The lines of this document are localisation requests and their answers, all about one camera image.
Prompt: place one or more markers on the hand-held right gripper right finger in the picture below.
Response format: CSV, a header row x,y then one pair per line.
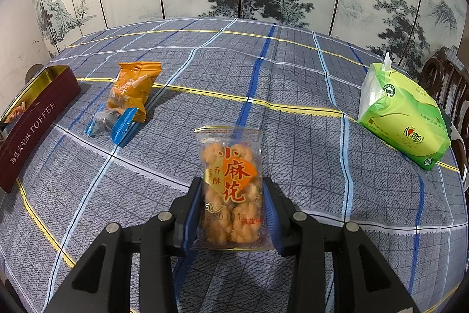
x,y
273,214

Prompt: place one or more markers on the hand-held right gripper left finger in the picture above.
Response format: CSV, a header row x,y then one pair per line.
x,y
192,210

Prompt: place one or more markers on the clear fried dough twist packet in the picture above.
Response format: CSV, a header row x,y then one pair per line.
x,y
16,111
227,170

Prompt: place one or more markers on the gold and maroon tin box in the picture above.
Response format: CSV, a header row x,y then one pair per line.
x,y
36,122

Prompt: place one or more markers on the blue plaid tablecloth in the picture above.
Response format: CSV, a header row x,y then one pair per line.
x,y
293,96

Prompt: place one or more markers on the blue-ended clear snack packet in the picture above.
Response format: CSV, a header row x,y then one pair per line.
x,y
104,120

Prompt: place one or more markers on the orange snack packet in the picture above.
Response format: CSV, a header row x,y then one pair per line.
x,y
132,85

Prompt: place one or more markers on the green tissue pack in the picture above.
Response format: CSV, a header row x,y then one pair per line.
x,y
399,115

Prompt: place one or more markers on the dark wooden chair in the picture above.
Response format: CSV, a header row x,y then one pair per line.
x,y
445,78

